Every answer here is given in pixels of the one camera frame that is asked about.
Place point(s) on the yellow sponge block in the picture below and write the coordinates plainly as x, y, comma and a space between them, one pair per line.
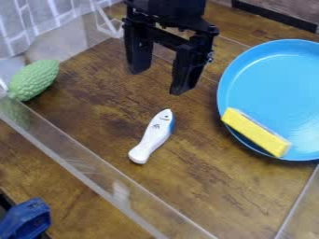
273, 143

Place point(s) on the green bumpy toy gourd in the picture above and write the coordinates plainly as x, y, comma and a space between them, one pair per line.
33, 79

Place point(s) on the dark wooden frame edge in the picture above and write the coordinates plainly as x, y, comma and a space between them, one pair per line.
275, 16

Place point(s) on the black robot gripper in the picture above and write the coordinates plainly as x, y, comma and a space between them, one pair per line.
173, 24

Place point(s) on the white toy fish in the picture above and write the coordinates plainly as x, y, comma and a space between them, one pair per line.
156, 133

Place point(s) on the clear acrylic barrier wall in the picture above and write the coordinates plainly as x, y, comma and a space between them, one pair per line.
204, 188

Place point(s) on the blue round plate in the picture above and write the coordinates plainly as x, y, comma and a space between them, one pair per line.
271, 83

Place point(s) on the grey checkered cloth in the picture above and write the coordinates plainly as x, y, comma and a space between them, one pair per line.
28, 18

